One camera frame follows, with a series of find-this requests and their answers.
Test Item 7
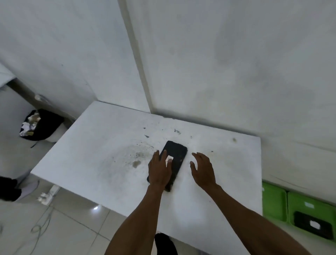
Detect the person's right hand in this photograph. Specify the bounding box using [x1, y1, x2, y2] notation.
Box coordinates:
[190, 152, 219, 192]

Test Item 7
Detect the black smartphone with white sticker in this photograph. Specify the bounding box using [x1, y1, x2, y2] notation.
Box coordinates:
[146, 140, 188, 192]

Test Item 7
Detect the crumpled paper waste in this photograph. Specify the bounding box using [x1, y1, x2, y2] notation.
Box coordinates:
[20, 111, 41, 137]

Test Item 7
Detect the white power strip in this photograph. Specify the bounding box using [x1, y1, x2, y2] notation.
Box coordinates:
[37, 185, 61, 206]

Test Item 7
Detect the person's right forearm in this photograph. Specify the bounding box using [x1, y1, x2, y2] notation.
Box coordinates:
[207, 185, 312, 255]

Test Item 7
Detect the thin grey cable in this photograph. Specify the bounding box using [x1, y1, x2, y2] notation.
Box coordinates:
[30, 205, 54, 241]

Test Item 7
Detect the person's left forearm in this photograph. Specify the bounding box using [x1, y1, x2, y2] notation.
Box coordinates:
[105, 184, 165, 255]

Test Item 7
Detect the black phone with white label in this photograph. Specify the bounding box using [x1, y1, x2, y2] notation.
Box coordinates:
[293, 211, 334, 240]

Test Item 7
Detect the person's black trouser leg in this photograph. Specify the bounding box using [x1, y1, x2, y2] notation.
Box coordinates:
[154, 233, 178, 255]

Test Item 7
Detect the green plastic tray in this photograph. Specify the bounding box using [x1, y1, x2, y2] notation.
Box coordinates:
[262, 181, 288, 223]
[287, 191, 336, 241]

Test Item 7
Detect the person's left hand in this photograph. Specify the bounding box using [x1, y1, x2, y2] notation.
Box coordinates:
[148, 150, 173, 186]

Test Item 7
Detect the bin with black bag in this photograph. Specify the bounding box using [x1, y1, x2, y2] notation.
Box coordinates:
[19, 108, 65, 144]

